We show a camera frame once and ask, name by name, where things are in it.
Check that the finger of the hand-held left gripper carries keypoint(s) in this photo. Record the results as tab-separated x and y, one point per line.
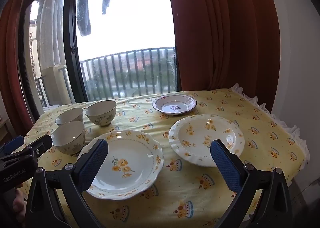
12	144
38	147

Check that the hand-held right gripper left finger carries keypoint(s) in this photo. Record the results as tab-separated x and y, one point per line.
92	165

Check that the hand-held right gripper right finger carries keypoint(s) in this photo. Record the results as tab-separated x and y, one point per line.
225	168

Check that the plain beige ceramic bowl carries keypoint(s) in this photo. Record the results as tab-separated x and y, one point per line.
67	138

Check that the white red-rimmed plate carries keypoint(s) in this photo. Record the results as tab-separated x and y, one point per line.
130	168

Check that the ribbed yellow floral plate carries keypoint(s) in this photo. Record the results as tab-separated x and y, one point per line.
200	133

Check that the beige bowl with floral print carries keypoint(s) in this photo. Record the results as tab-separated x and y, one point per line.
100	115

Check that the white plate with red rim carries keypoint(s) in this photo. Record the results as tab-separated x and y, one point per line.
175	105

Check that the yellow printed tablecloth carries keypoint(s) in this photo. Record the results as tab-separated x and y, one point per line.
200	188

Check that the red curtain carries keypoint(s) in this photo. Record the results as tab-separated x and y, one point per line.
220	30
10	68

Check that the balcony railing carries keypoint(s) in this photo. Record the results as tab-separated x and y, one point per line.
120	52

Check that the dark hanging towel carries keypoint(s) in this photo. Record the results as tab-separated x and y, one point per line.
83	13

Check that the black window frame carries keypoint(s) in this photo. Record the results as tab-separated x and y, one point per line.
70	43

